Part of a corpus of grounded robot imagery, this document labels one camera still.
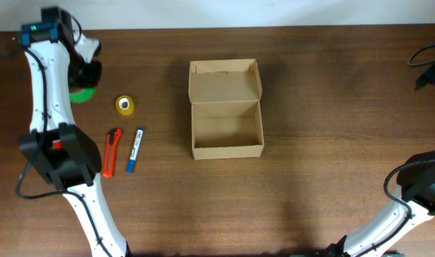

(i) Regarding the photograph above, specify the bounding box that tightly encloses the green tape roll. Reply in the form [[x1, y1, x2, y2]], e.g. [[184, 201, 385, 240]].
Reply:
[[69, 88, 96, 104]]

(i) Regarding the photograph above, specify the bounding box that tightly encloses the cardboard box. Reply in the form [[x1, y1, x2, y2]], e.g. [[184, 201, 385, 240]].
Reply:
[[188, 59, 265, 161]]

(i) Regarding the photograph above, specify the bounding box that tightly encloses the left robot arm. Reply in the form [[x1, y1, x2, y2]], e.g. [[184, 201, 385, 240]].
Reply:
[[16, 6, 131, 256]]

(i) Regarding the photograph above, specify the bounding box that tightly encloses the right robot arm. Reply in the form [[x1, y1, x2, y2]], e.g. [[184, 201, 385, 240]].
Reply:
[[324, 151, 435, 256]]

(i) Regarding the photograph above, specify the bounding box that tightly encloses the small yellow tape roll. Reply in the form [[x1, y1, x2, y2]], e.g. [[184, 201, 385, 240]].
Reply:
[[115, 95, 135, 116]]

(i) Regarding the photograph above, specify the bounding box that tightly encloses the orange utility knife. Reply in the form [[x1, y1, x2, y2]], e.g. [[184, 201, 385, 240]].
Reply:
[[103, 128, 122, 178]]

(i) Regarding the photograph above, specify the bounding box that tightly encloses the red stapler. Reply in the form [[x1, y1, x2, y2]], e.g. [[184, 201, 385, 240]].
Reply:
[[53, 141, 63, 149]]

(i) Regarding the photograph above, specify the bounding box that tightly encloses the blue white marker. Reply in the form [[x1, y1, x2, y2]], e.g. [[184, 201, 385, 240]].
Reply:
[[126, 128, 144, 174]]

